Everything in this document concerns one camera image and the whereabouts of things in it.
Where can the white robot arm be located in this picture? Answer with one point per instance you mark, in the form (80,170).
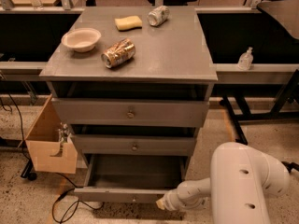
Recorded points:
(240,179)

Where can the grey drawer cabinet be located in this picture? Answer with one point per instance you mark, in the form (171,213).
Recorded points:
(171,63)

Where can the white paper bowl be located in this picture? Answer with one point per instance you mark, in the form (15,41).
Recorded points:
(81,39)

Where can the grey middle drawer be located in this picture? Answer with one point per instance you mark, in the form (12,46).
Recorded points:
(133,145)

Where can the clear sanitizer pump bottle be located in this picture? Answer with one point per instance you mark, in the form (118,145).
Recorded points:
(245,60)

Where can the cardboard box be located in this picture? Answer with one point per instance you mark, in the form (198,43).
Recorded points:
(47,152)

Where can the grey top drawer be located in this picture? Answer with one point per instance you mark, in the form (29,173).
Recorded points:
(131,112)

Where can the silver soda can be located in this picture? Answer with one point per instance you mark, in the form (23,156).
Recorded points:
(158,16)

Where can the black caster wheel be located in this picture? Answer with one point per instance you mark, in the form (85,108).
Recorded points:
(291,165)

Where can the grey drawer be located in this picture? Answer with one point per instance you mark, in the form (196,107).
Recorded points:
(133,145)
(131,112)
(130,179)

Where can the gold crushed soda can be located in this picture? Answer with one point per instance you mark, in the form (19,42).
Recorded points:
(118,53)

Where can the white foam-padded gripper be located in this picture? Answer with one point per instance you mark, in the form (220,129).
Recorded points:
(170,201)

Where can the yellow sponge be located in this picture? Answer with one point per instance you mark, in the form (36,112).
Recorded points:
(128,23)

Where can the grey bottom drawer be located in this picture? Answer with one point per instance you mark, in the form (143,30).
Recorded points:
(130,179)

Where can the black table leg frame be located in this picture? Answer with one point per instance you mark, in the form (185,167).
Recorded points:
(287,94)

